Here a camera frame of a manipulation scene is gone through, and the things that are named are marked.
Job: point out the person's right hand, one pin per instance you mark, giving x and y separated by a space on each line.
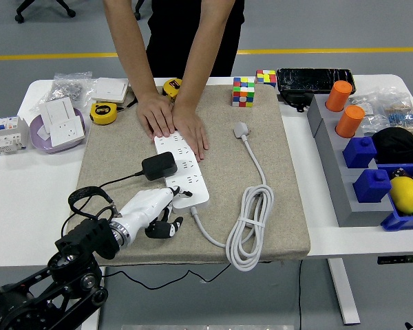
156 115

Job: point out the person's left hand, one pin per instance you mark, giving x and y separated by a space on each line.
192 127

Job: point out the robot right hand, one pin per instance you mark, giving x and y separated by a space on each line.
409 326

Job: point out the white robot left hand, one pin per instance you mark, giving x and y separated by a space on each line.
144 208

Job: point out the black plug adapter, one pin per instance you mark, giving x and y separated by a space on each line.
158 165

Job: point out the white power strip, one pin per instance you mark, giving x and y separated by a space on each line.
199 196

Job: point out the person's right forearm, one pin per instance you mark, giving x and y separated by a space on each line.
134 51

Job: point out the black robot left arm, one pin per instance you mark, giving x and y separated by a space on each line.
89 237

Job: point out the person's left forearm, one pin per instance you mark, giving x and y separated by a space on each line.
201 62

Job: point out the yellow black tape measure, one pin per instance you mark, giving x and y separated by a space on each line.
171 86
103 112

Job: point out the beige fabric mat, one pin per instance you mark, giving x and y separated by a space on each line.
151 247

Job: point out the large colourful puzzle cube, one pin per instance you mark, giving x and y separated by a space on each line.
243 92

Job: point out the black table control panel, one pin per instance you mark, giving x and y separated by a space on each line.
401 260

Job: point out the person's torso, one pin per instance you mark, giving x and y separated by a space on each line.
192 34

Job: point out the small colourful puzzle cube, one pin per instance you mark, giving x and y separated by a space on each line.
265 78

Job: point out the clear bag of screws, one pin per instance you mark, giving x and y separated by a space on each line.
67 90

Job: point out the blue plastic bin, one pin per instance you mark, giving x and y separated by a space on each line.
399 221

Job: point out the black office chair leg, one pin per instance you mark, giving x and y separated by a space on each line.
138 10

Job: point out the small white card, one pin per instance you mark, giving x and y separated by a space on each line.
43 133

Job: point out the white table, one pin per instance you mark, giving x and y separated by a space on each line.
330 240

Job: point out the purple bowl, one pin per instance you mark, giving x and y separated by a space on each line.
41 143

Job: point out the black wrapped tray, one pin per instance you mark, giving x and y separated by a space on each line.
315 80

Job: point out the yellow lemon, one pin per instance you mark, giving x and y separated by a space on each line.
405 195

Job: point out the blue square block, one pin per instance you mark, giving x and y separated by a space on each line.
359 152
371 186

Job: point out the grey block holder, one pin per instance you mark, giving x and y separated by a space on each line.
334 172

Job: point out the white circuit breaker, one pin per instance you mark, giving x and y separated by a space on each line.
8 134

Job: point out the orange cylinder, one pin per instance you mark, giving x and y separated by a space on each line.
338 96
349 121

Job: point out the black office chair base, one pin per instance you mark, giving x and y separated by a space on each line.
44 7

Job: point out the clear bag of small parts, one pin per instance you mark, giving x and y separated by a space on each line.
368 117

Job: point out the black cloth bundle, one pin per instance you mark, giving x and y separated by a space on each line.
397 146

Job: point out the clear bag of resistors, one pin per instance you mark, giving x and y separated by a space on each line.
404 117

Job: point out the white flat switch plate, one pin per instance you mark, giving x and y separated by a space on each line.
110 89

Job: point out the white wall socket panel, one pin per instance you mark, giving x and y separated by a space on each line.
67 133

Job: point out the white wall switch panel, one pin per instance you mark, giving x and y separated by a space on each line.
56 110

